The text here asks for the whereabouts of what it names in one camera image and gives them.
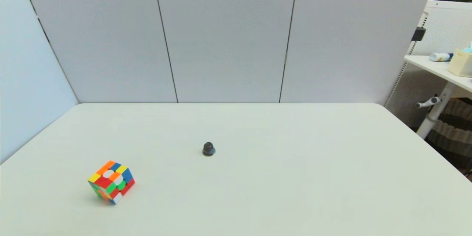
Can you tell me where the white grey desk crank handle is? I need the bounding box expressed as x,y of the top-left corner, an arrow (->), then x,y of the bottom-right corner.
416,97 -> 442,109

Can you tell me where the beige tissue box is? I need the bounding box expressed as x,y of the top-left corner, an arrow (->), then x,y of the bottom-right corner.
447,44 -> 472,78

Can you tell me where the multicoloured rubiks cube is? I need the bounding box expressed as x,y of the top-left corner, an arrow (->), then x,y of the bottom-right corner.
88,160 -> 135,205

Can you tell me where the white bottle with blue cap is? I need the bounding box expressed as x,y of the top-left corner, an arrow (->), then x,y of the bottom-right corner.
429,52 -> 454,62

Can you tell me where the white perforated pegboard panel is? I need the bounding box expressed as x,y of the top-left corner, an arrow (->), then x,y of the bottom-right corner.
385,0 -> 472,128

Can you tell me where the white desk with leg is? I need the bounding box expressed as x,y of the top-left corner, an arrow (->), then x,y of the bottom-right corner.
404,55 -> 472,139

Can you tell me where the striped brown fabric basket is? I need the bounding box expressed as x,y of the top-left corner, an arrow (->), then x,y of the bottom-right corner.
427,98 -> 472,172

